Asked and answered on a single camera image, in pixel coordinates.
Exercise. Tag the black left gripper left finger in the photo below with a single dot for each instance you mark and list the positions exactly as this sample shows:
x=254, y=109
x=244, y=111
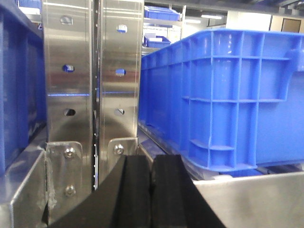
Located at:
x=122, y=200

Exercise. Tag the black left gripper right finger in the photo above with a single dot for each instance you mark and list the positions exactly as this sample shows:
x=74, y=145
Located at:
x=176, y=202

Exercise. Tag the large blue target bin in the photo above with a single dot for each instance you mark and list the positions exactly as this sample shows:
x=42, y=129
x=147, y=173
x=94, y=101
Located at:
x=227, y=100

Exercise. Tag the steel shelf upright post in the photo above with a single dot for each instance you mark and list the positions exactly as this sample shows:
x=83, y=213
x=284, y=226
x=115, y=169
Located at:
x=93, y=52

